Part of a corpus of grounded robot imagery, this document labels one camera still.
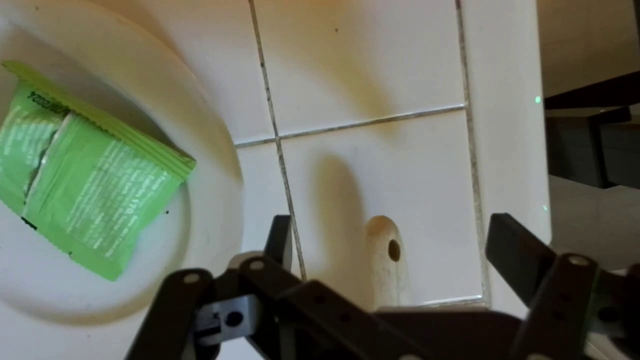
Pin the white round plate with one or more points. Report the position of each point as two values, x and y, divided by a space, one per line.
201 167

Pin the wooden rolling pin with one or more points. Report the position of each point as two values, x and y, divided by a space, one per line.
382 280

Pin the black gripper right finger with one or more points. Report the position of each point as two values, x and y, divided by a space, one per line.
561 301

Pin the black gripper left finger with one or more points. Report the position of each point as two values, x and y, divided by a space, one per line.
313 312

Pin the folded green packet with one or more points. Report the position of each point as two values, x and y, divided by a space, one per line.
93 187

